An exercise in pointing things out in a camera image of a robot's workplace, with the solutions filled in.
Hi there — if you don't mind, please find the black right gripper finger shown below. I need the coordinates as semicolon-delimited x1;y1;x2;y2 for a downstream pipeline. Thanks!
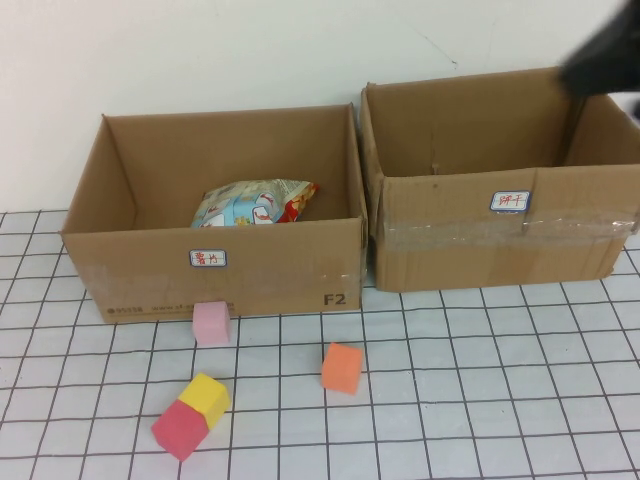
557;0;640;77
557;49;640;100

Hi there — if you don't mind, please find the red blue shrimp chips bag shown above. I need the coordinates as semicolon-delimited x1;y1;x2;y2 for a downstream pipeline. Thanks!
192;178;321;229

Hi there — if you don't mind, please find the white sticker label red writing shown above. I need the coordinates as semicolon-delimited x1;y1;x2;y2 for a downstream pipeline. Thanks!
489;190;534;215
188;248;229;269

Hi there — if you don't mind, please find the cardboard box with clear tape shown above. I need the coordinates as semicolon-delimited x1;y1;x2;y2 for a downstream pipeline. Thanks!
360;65;640;294

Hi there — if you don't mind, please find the cardboard box with F2 print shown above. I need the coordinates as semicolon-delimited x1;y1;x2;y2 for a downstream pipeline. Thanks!
59;102;370;325

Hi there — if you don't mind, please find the orange foam cube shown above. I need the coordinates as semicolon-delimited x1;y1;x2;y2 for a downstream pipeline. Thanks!
320;342;365;397

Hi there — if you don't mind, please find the light pink foam cube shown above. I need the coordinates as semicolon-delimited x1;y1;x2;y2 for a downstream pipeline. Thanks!
192;299;234;346

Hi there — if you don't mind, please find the white black grid table mat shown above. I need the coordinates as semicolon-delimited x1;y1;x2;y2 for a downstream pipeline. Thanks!
0;208;640;480

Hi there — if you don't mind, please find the yellow foam cube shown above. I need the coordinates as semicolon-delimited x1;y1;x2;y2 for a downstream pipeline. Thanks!
179;372;232;430

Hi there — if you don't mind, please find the magenta foam cube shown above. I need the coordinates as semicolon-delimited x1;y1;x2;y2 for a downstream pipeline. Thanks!
151;399;209;462

